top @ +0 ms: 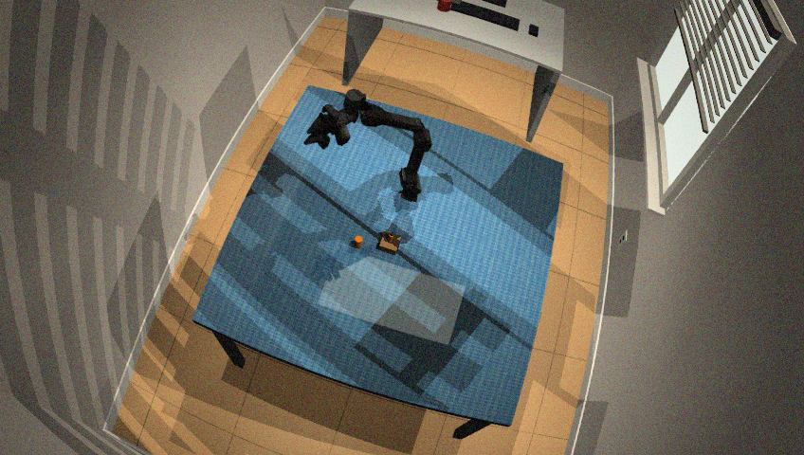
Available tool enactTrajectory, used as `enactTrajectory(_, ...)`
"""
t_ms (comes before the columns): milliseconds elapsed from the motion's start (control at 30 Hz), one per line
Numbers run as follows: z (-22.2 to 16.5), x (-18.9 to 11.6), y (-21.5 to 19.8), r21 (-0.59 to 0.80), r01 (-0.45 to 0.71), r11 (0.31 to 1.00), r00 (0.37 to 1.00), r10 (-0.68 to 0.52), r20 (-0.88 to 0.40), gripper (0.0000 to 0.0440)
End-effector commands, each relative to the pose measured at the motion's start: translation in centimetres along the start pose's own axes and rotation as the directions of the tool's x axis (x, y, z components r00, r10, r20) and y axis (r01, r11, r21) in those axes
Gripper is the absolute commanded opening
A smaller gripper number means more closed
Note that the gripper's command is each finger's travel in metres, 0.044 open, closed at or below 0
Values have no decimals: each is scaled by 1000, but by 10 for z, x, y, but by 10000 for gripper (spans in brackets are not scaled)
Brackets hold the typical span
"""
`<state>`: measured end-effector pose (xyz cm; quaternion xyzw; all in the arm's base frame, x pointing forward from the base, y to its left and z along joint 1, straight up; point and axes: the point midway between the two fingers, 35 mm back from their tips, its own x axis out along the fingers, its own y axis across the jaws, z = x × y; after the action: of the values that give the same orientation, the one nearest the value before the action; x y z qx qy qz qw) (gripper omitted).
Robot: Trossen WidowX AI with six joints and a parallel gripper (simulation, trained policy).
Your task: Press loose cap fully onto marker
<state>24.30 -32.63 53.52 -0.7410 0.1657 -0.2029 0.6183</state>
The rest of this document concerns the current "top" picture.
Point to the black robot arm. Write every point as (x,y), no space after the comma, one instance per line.
(372,115)

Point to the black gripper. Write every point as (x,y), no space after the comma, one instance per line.
(323,125)

